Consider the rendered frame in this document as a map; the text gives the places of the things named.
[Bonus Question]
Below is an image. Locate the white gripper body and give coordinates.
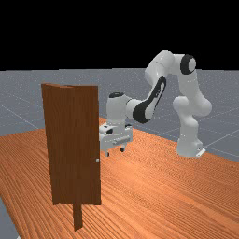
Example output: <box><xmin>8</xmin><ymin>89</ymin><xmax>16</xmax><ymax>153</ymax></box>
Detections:
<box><xmin>99</xmin><ymin>122</ymin><xmax>134</xmax><ymax>154</ymax></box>

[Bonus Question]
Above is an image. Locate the brown door leaf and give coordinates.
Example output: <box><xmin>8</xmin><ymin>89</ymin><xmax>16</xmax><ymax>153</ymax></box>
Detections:
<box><xmin>72</xmin><ymin>84</ymin><xmax>103</xmax><ymax>207</ymax></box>

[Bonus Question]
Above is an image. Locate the brown door frame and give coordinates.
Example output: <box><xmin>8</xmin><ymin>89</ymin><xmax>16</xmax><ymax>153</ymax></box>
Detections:
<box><xmin>40</xmin><ymin>82</ymin><xmax>84</xmax><ymax>232</ymax></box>

